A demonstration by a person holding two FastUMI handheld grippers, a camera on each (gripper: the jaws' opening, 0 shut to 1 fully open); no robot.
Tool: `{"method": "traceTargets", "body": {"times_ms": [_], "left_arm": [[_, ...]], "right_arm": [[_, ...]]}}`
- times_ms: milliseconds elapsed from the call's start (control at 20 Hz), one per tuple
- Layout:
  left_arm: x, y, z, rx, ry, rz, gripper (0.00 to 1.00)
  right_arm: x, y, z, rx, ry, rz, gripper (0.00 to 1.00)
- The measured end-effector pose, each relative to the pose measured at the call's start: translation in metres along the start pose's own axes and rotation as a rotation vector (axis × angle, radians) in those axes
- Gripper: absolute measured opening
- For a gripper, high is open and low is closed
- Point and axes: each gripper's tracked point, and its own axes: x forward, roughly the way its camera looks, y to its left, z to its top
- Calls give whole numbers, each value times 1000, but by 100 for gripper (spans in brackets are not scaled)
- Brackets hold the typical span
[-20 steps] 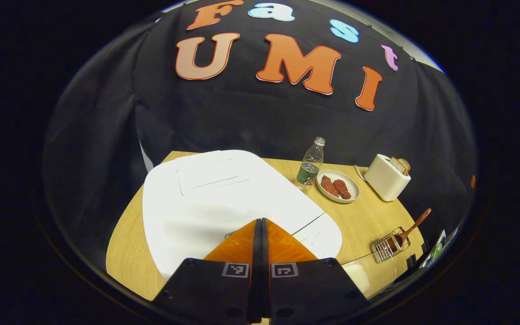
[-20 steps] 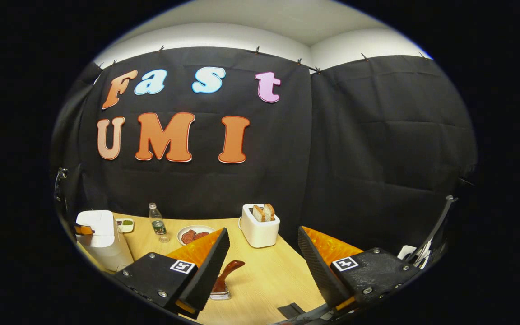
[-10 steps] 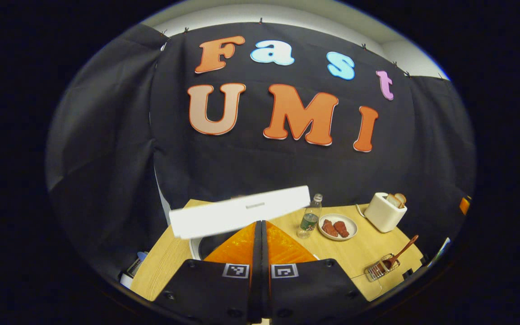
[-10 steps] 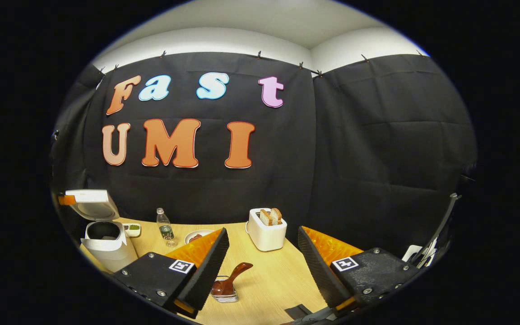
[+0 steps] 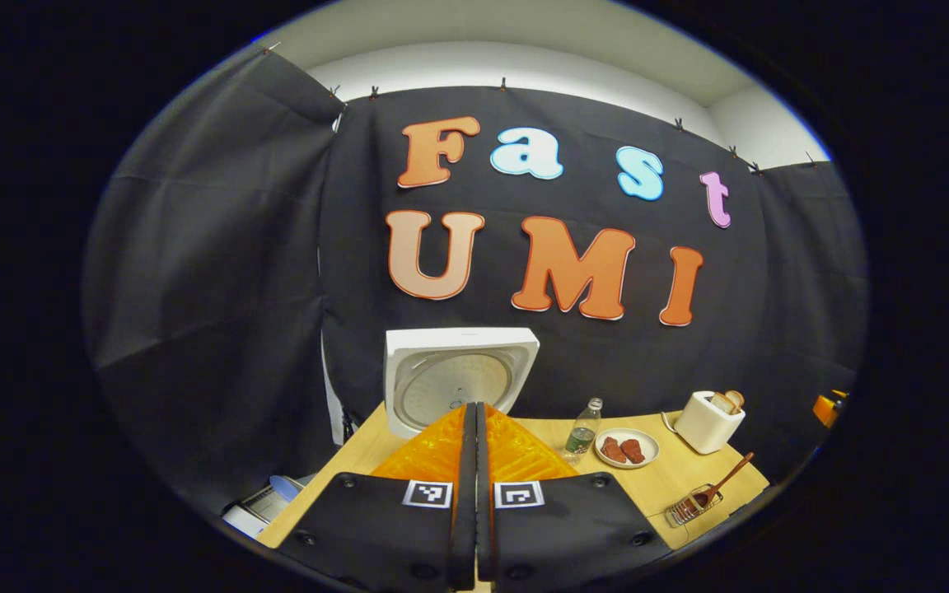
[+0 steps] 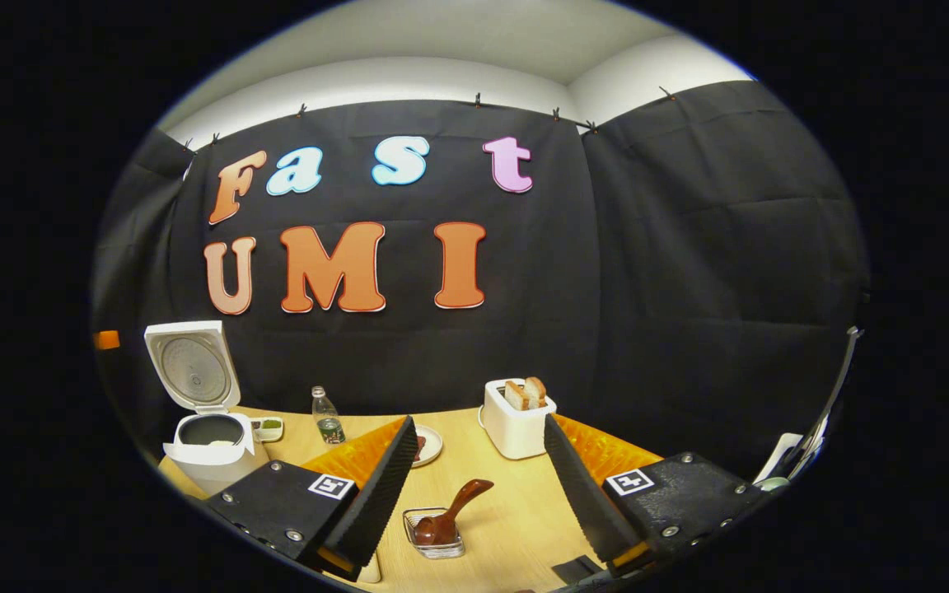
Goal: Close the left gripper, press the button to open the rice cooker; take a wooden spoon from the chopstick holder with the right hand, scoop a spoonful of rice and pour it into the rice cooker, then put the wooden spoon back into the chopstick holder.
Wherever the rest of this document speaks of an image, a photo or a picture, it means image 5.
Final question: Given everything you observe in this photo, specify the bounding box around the white box with blue lid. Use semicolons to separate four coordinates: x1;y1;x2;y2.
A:
223;475;304;538

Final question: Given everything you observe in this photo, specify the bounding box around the white toaster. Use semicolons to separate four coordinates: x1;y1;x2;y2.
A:
674;390;746;455

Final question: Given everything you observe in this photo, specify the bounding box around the white round plate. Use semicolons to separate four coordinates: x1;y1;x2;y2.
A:
595;427;660;469

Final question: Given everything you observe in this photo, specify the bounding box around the brown wooden spoon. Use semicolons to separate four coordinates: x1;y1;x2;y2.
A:
687;452;755;511

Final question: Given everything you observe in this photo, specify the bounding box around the metal wire chopstick holder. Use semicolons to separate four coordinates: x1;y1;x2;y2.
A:
666;484;723;528

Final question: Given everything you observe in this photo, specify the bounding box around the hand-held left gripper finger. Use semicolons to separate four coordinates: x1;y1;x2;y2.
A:
277;402;478;593
474;402;673;593

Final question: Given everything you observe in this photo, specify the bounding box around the clear plastic water bottle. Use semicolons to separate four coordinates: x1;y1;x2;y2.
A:
563;398;605;465

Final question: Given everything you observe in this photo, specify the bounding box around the white rice cooker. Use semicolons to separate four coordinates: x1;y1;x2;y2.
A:
384;327;541;440

